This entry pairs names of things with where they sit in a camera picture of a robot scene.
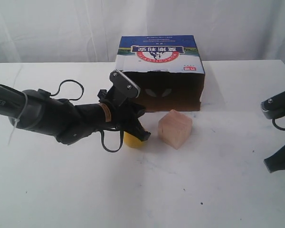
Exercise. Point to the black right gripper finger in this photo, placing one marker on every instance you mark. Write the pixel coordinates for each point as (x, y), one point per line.
(276, 162)

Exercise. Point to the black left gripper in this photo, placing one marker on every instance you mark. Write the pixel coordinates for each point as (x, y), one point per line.
(114, 112)

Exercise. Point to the yellow tennis ball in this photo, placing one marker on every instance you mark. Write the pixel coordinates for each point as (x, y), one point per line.
(132, 142)

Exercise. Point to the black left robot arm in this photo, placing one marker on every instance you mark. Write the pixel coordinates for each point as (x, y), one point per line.
(38, 112)

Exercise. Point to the light wooden cube block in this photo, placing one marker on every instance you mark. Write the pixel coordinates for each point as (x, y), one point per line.
(174, 128)

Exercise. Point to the printed cardboard box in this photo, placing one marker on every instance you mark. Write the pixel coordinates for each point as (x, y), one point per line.
(167, 68)

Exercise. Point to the white zip tie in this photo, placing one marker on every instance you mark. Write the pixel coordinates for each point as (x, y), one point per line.
(16, 120)

